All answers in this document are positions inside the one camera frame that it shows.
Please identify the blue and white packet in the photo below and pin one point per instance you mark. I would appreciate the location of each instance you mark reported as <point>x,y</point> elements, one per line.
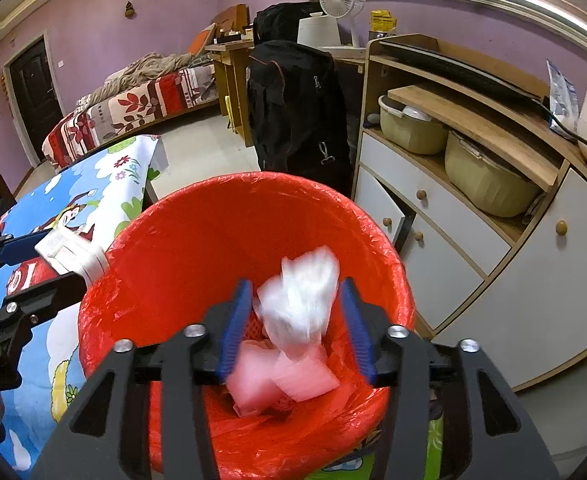
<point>563,100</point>

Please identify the wooden desk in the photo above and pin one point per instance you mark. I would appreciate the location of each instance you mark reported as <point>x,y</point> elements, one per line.
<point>228,55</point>

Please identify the small beige basin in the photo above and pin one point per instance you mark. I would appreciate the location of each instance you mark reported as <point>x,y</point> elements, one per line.
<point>411,127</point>

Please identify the yellow flat packet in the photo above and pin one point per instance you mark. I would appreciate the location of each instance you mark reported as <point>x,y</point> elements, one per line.
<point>230,110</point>

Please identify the orange pillow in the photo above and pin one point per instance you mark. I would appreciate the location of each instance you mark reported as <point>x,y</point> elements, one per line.
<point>202,40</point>

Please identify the white cylinder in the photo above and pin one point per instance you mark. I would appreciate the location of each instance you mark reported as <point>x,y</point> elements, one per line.
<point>317,30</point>

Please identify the beige blanket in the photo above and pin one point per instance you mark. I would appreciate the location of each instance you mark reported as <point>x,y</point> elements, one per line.
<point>143,72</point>

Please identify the black backpack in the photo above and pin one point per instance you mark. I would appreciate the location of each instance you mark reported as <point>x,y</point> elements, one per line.
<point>286,22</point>

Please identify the clear plastic wrap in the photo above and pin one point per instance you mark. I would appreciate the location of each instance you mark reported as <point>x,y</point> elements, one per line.
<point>303,295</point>

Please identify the bed with floral sheet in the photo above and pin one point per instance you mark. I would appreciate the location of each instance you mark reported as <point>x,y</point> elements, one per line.
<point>133,115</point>

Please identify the small white carton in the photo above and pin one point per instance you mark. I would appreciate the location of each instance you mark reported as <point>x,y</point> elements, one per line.
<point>68,255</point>

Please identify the gourd wall ornament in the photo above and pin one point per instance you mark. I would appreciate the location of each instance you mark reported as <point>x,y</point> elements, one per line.
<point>128,9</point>

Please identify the large beige basin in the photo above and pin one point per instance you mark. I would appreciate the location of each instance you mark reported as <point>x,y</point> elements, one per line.
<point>488,177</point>

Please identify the wooden board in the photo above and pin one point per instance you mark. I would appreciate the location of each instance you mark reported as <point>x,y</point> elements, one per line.
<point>473,120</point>

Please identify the red lined waste bin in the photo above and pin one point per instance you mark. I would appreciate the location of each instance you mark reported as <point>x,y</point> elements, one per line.
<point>173,270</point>

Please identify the blue cartoon printed cloth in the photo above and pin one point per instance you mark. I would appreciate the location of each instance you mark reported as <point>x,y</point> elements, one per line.
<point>63,200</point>

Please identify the wooden headboard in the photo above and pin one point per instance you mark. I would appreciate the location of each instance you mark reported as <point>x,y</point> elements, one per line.
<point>233,20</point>

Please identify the wooden cabinet with white drawers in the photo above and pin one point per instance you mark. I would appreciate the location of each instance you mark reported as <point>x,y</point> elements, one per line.
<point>548,270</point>

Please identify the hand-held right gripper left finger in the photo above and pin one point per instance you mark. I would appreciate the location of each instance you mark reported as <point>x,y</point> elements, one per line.
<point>236,325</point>

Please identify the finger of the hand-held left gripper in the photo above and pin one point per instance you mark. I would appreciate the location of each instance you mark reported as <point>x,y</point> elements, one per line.
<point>18,248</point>
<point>43,300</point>

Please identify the dark door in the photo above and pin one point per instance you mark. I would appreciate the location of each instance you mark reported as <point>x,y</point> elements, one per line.
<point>33,100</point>

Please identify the row of small bottles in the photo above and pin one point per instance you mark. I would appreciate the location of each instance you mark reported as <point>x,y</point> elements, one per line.
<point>231,36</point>

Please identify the yellow box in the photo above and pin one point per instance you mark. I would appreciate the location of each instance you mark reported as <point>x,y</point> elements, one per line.
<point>383,22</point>

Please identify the black luggage bag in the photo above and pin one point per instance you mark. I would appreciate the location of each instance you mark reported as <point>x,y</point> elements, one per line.
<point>298,110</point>

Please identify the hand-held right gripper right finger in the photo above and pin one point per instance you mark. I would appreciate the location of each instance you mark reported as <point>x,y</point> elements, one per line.
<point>358,330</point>

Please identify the red door banner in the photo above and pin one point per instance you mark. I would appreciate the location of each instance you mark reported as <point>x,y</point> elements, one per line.
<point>4,92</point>

